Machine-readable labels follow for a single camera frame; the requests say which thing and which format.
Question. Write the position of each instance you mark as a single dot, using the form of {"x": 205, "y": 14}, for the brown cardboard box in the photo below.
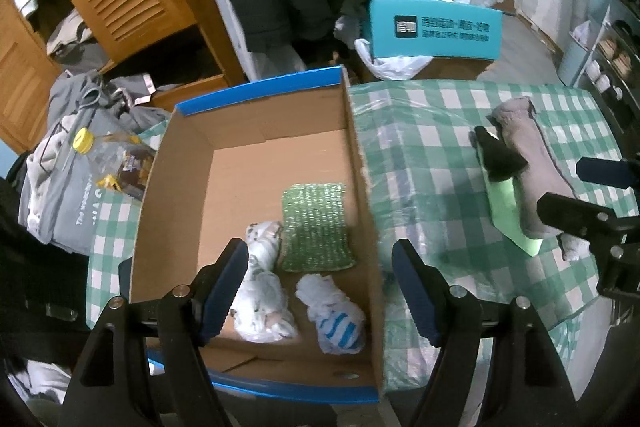
{"x": 456, "y": 68}

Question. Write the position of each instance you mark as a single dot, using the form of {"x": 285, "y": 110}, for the white shoe rack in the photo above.
{"x": 602, "y": 55}

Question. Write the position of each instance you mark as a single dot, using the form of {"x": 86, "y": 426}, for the white plastic bag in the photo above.
{"x": 400, "y": 67}

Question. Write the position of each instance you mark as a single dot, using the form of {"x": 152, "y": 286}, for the grey printed tote bag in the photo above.
{"x": 60, "y": 200}

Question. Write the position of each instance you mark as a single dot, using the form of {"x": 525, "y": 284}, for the small grey sock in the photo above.
{"x": 573, "y": 248}

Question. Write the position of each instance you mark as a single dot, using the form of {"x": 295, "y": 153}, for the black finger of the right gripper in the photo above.
{"x": 607, "y": 234}

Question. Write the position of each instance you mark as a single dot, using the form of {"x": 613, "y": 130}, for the wooden louvered cabinet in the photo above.
{"x": 100, "y": 21}

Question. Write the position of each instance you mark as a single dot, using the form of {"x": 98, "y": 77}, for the plastic bottle yellow cap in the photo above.
{"x": 119, "y": 161}

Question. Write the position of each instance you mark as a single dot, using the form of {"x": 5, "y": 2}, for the large grey fleece sock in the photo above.
{"x": 520, "y": 132}

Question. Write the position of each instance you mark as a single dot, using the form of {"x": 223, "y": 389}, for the teal shoe box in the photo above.
{"x": 432, "y": 28}

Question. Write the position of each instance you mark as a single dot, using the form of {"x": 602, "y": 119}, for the white patterned rolled cloth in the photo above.
{"x": 260, "y": 307}

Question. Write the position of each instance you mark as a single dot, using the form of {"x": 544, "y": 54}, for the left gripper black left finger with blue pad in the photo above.
{"x": 214, "y": 289}

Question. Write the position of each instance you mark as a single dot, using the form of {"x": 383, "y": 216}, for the blue cardboard box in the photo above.
{"x": 224, "y": 162}

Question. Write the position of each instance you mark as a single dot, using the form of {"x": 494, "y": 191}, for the light green cloth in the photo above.
{"x": 504, "y": 212}

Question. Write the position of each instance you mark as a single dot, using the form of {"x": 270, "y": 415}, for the green white checkered tablecloth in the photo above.
{"x": 424, "y": 183}

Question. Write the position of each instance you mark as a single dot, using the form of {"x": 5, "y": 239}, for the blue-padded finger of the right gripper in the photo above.
{"x": 621, "y": 174}

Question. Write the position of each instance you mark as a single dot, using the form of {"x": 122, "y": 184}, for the green sponge cloth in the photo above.
{"x": 315, "y": 235}

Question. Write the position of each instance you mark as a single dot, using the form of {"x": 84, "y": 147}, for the white sock blue stripes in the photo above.
{"x": 340, "y": 323}

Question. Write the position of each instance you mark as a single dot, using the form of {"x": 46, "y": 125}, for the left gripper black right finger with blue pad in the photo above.
{"x": 440, "y": 311}

